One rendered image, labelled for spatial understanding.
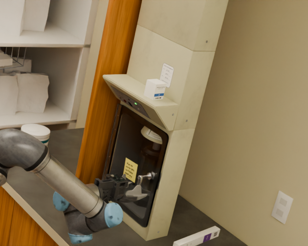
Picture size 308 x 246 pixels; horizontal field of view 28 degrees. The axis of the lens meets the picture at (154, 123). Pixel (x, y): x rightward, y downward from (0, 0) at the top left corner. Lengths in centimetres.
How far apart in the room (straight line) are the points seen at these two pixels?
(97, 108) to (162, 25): 45
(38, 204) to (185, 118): 71
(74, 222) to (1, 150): 40
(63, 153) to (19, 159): 115
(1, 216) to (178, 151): 91
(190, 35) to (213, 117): 62
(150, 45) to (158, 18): 11
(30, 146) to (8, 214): 93
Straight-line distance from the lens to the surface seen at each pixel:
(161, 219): 240
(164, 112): 213
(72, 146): 307
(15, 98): 335
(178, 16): 218
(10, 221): 273
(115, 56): 240
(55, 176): 189
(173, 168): 230
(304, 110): 236
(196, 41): 211
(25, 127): 282
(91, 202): 195
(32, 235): 258
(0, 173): 189
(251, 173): 254
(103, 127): 250
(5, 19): 320
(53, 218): 243
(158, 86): 215
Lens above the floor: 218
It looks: 20 degrees down
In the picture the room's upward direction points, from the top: 13 degrees clockwise
